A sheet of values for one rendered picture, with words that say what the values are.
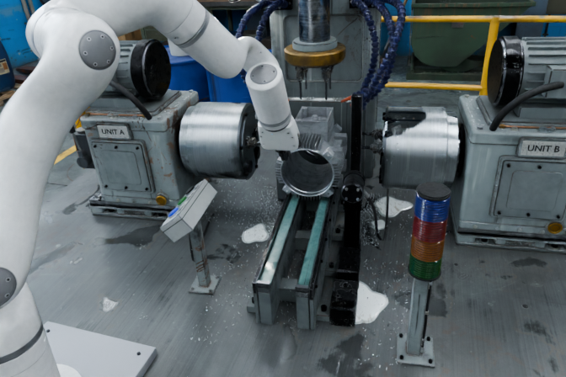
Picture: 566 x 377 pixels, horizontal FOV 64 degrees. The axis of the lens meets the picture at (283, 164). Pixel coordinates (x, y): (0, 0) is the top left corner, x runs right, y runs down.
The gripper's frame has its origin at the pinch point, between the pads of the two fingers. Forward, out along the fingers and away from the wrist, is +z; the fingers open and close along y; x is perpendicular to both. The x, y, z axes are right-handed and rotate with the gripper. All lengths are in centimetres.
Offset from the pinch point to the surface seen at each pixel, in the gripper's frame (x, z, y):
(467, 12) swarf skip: 340, 235, 108
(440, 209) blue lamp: -29, -29, 37
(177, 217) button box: -29.0, -15.6, -18.0
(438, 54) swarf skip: 318, 274, 83
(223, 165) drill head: 0.2, 8.8, -20.4
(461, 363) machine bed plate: -48, 6, 45
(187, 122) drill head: 10.6, 1.5, -32.7
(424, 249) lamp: -34, -21, 35
